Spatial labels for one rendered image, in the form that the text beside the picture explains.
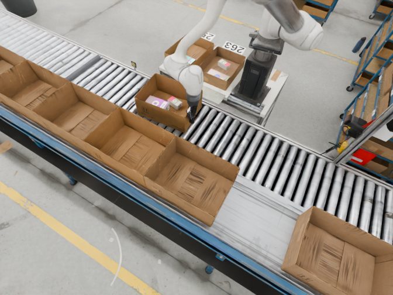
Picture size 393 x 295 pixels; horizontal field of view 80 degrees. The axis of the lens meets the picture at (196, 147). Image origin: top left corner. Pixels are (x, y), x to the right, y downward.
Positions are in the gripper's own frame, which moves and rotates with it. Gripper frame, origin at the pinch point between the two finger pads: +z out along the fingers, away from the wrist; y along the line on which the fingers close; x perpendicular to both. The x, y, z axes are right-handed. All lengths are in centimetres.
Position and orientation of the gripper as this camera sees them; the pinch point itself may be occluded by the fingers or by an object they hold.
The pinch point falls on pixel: (192, 119)
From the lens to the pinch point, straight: 160.5
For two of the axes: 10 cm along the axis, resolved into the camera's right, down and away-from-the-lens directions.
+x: -8.7, -4.4, 2.4
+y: 5.0, -7.1, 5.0
